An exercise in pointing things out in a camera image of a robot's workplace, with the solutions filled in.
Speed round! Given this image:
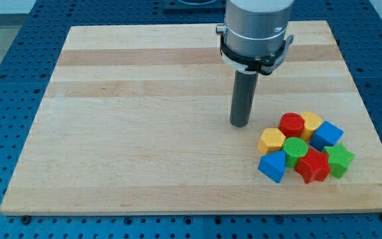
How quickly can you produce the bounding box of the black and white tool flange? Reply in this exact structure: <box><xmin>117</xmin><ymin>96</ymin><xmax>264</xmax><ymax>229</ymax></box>
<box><xmin>216</xmin><ymin>23</ymin><xmax>294</xmax><ymax>76</ymax></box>

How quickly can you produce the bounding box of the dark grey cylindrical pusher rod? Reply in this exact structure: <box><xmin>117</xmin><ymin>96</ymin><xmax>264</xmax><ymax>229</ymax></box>
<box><xmin>229</xmin><ymin>71</ymin><xmax>258</xmax><ymax>127</ymax></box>

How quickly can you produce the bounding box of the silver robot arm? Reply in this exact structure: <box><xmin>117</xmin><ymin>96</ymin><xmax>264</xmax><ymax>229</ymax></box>
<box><xmin>216</xmin><ymin>0</ymin><xmax>294</xmax><ymax>127</ymax></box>

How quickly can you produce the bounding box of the light wooden board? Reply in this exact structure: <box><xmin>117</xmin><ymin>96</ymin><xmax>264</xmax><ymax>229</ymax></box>
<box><xmin>0</xmin><ymin>21</ymin><xmax>382</xmax><ymax>216</ymax></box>

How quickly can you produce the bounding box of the yellow hexagon block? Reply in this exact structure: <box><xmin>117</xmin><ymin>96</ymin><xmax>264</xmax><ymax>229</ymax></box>
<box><xmin>257</xmin><ymin>128</ymin><xmax>286</xmax><ymax>155</ymax></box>

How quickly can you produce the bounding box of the red cylinder block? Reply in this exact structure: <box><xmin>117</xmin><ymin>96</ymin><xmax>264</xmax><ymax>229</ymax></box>
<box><xmin>279</xmin><ymin>112</ymin><xmax>304</xmax><ymax>138</ymax></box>

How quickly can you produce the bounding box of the yellow rounded block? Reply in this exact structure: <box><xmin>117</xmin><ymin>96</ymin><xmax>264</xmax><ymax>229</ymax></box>
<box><xmin>300</xmin><ymin>112</ymin><xmax>323</xmax><ymax>142</ymax></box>

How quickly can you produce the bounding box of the green cylinder block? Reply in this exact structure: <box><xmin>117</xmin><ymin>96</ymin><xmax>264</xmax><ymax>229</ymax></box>
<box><xmin>283</xmin><ymin>137</ymin><xmax>308</xmax><ymax>168</ymax></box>

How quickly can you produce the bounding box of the blue triangle block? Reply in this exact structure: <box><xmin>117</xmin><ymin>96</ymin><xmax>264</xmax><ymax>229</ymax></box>
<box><xmin>258</xmin><ymin>150</ymin><xmax>286</xmax><ymax>183</ymax></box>

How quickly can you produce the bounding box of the blue cube block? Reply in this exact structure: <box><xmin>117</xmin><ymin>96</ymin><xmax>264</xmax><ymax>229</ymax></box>
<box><xmin>309</xmin><ymin>121</ymin><xmax>344</xmax><ymax>151</ymax></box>

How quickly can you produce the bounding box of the red star block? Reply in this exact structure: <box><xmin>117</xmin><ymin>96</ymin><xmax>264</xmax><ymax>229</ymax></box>
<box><xmin>294</xmin><ymin>148</ymin><xmax>331</xmax><ymax>184</ymax></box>

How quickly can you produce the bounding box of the green star block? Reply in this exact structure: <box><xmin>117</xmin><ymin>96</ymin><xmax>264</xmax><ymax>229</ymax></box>
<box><xmin>322</xmin><ymin>143</ymin><xmax>355</xmax><ymax>179</ymax></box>

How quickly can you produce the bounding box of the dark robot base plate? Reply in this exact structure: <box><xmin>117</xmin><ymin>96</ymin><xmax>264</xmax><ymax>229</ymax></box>
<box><xmin>162</xmin><ymin>0</ymin><xmax>226</xmax><ymax>11</ymax></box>

